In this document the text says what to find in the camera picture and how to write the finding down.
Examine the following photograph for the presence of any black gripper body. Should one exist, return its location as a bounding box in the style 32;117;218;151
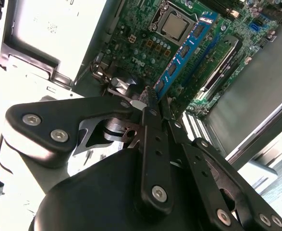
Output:
28;145;219;231

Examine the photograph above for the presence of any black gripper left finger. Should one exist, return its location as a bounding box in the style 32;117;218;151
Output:
5;88;175;211

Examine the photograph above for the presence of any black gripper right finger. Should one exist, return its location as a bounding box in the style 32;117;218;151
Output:
160;95;282;231

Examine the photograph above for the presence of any blue RAM stick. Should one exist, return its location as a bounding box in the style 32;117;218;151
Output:
154;12;220;99

